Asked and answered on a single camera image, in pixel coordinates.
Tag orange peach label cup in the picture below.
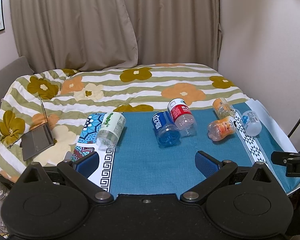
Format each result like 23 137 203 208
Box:
207 116 237 141

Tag green white label cup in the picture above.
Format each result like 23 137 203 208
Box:
96 112 126 147

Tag red label cup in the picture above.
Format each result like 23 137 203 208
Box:
167 98 197 137

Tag orange tan label cup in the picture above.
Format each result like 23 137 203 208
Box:
212 98 235 119

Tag white blue label cup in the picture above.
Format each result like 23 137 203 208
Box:
241 111 262 137

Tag teal patterned table cloth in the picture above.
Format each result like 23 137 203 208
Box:
66 100 300 196

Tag grey laptop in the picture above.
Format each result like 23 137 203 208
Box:
20 98 55 161

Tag floral striped duvet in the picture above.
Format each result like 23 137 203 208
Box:
0 63 248 182

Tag grey headboard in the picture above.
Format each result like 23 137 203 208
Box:
0 56 34 106

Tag beige curtain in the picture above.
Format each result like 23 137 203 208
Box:
10 0 222 73

